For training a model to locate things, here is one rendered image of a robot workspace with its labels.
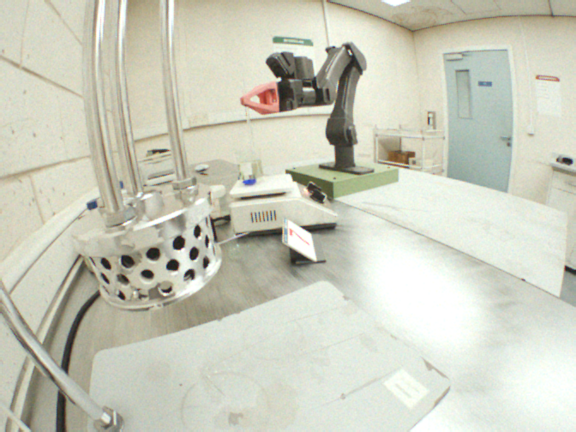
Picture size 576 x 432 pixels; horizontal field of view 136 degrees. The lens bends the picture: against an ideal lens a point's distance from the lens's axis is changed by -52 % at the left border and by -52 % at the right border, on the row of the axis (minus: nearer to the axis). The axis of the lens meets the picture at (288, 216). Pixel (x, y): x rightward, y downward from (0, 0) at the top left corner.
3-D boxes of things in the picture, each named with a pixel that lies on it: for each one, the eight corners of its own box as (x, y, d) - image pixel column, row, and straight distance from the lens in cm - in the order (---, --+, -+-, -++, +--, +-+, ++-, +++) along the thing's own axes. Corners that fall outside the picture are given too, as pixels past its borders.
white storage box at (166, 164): (184, 166, 193) (181, 147, 192) (183, 172, 157) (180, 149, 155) (147, 175, 197) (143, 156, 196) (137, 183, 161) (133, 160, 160)
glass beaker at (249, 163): (269, 185, 47) (264, 144, 46) (243, 190, 46) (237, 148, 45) (260, 180, 53) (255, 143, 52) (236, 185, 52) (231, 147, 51)
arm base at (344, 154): (358, 147, 67) (375, 145, 72) (315, 144, 83) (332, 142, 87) (359, 175, 69) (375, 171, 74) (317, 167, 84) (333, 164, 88)
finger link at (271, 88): (247, 81, 46) (282, 81, 53) (225, 89, 52) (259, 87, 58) (253, 116, 46) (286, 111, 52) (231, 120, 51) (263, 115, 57)
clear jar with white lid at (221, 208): (213, 217, 61) (207, 185, 59) (235, 216, 58) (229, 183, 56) (201, 227, 56) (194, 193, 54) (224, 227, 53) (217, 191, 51)
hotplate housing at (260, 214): (325, 206, 58) (323, 173, 56) (339, 228, 46) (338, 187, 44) (233, 215, 59) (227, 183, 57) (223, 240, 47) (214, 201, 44)
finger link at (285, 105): (254, 78, 45) (289, 78, 52) (231, 87, 50) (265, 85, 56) (260, 115, 44) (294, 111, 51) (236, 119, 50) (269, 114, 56)
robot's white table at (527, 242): (333, 282, 179) (330, 155, 143) (475, 391, 138) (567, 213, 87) (273, 308, 162) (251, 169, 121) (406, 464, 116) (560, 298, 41)
